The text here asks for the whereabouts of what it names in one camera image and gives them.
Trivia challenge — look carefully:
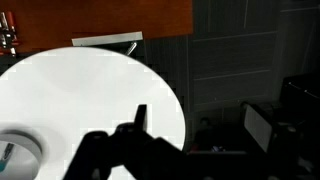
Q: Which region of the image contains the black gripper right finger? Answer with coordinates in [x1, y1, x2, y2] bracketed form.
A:
[113, 103, 188, 180]

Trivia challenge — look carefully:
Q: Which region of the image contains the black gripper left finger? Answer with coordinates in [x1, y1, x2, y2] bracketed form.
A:
[63, 130, 116, 180]

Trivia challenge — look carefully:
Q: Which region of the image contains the teal capped marker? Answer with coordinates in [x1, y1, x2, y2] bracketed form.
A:
[0, 142, 16, 173]

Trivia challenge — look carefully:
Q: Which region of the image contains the white bowl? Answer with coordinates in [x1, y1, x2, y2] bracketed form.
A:
[0, 132, 45, 180]

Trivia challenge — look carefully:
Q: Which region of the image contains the red and black backpack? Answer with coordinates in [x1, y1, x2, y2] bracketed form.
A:
[191, 116, 232, 154]

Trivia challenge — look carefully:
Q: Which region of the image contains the black box white panel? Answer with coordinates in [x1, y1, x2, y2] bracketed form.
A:
[240, 100, 279, 155]

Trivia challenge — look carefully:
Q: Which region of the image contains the black clamp orange handle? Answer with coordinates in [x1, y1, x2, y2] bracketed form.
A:
[5, 10, 22, 46]
[0, 12, 13, 57]

